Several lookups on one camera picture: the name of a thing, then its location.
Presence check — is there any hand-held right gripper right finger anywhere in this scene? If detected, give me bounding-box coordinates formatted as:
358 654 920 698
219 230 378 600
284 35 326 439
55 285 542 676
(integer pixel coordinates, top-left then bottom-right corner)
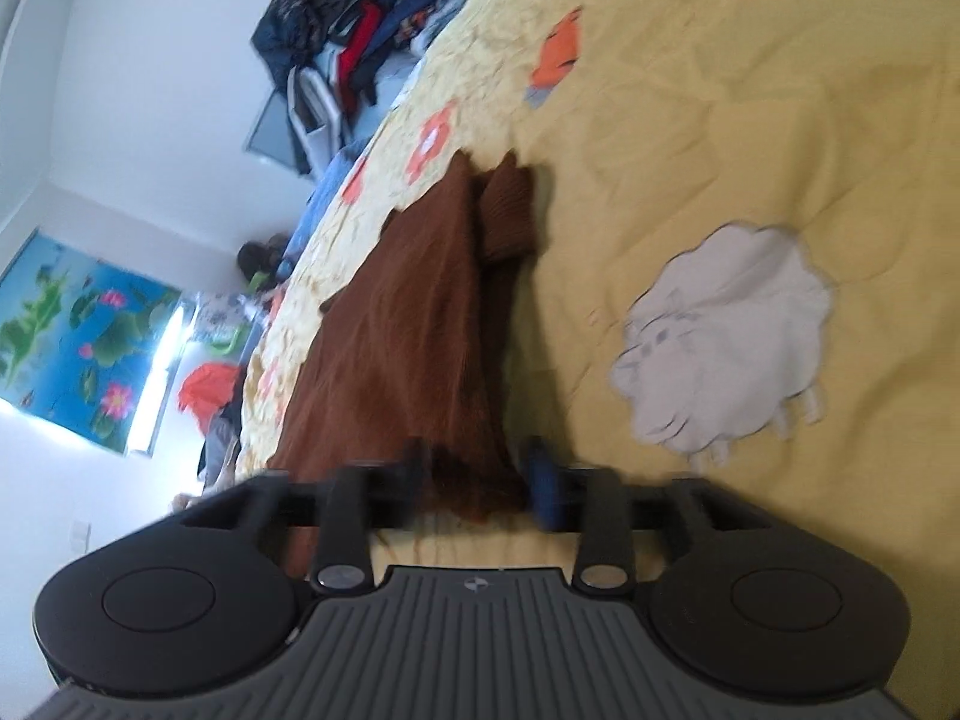
525 435 781 594

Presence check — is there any lotus flower curtain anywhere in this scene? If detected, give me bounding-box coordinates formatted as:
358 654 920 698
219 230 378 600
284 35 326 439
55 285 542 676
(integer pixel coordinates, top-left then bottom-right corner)
0 231 185 457

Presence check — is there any floral pillow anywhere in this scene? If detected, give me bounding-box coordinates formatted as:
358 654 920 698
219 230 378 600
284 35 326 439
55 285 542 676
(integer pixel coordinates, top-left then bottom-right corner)
191 292 260 331

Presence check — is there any dark cloth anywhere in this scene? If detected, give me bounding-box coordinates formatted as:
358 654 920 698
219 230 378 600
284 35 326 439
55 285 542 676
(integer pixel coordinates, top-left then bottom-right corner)
199 397 245 488

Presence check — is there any grey framed panel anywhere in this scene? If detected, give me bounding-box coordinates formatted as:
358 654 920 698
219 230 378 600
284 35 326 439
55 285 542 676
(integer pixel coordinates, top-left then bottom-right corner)
244 90 301 170

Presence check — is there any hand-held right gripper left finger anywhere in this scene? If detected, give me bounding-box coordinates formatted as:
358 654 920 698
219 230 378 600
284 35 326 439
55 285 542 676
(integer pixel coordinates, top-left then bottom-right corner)
180 439 425 598

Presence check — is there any bright window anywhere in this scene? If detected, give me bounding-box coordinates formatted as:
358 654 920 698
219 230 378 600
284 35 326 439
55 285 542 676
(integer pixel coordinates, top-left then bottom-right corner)
127 298 197 458

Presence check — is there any blue quilt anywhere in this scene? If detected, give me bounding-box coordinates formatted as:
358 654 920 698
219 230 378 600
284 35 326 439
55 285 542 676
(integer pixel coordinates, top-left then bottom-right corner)
281 150 376 278

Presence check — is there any brown knit sweater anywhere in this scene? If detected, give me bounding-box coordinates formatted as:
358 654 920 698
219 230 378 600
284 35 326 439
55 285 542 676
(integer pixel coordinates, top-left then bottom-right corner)
266 148 542 582

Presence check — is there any orange cloth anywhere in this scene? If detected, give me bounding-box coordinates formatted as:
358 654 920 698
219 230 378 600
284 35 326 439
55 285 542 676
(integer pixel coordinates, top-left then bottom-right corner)
178 362 245 421

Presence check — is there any yellow printed blanket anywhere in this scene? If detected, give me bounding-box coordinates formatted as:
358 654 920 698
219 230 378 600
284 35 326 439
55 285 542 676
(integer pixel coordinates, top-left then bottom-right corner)
225 0 960 691

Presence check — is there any pile of clothes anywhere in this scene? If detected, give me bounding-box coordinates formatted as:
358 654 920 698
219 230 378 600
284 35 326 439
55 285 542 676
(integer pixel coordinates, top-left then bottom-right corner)
250 0 481 177

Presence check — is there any black bag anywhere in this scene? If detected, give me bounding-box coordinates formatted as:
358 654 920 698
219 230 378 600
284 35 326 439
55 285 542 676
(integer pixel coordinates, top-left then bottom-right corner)
236 236 290 282

